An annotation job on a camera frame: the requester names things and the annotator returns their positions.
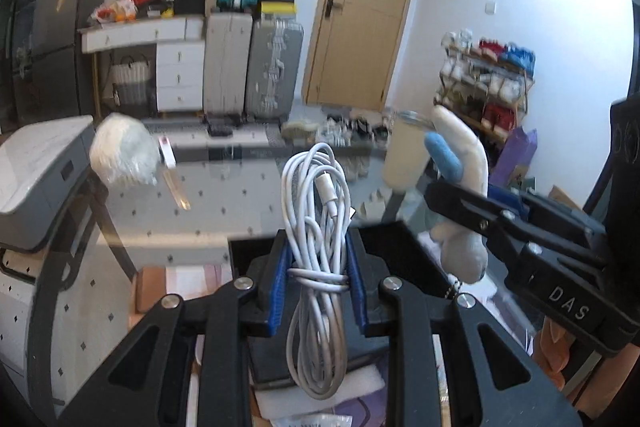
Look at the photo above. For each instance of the silver aluminium-frame suitcase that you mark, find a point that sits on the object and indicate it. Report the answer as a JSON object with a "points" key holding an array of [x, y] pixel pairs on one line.
{"points": [[272, 72]]}

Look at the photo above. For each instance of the person's right forearm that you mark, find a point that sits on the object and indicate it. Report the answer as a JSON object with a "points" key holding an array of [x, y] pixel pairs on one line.
{"points": [[617, 382]]}

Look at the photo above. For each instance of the beige tumbler cup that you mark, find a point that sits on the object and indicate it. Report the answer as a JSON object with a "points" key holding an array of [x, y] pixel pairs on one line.
{"points": [[405, 157]]}

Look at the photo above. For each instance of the grey marble-top side table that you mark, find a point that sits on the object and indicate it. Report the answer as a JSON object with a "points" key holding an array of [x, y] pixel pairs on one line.
{"points": [[35, 167]]}

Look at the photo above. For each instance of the wooden door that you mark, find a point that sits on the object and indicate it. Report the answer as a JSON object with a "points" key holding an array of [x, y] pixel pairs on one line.
{"points": [[360, 17]]}

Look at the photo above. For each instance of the white woven laundry basket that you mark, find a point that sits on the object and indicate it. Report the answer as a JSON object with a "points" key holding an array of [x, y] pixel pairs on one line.
{"points": [[131, 84]]}

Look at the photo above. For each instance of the white desk with drawers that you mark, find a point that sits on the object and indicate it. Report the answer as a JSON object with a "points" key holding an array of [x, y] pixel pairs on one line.
{"points": [[175, 57]]}

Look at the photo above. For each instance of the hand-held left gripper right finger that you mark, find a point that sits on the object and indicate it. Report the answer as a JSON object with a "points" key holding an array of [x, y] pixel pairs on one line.
{"points": [[358, 294]]}

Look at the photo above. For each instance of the white wall switch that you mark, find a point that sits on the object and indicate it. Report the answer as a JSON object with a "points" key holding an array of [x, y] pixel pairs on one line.
{"points": [[490, 7]]}

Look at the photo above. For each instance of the wooden shoe rack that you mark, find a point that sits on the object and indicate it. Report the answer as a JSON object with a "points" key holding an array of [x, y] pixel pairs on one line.
{"points": [[525, 97]]}

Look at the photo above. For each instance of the dark glass cabinet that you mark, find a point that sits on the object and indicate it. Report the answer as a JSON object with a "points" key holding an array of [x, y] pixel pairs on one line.
{"points": [[15, 57]]}

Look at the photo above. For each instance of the dark grey refrigerator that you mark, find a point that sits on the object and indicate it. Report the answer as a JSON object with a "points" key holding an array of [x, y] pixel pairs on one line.
{"points": [[70, 32]]}

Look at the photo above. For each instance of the plain black box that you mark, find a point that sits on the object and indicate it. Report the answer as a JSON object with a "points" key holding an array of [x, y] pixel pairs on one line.
{"points": [[190, 2]]}

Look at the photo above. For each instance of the purple shopping bag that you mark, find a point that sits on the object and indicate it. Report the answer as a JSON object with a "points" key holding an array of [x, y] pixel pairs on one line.
{"points": [[517, 157]]}

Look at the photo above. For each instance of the small white tag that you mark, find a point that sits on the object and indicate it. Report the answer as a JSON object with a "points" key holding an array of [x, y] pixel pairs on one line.
{"points": [[167, 152]]}

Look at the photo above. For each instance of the black storage box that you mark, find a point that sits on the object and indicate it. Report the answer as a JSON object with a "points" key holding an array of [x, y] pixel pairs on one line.
{"points": [[392, 241]]}

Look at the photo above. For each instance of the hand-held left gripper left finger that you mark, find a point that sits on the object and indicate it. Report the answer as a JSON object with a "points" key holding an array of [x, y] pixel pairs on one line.
{"points": [[278, 294]]}

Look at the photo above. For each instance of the light grey suitcase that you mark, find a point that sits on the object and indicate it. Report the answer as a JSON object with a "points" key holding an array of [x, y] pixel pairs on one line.
{"points": [[227, 62]]}

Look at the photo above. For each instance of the yellow black box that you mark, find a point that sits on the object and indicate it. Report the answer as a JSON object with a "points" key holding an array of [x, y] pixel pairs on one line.
{"points": [[277, 9]]}

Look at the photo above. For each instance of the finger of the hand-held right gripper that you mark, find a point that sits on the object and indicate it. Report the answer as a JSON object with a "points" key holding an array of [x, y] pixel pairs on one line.
{"points": [[465, 207], [560, 219]]}

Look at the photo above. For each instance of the person's right hand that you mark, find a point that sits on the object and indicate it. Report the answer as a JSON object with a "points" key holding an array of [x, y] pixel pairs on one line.
{"points": [[552, 352]]}

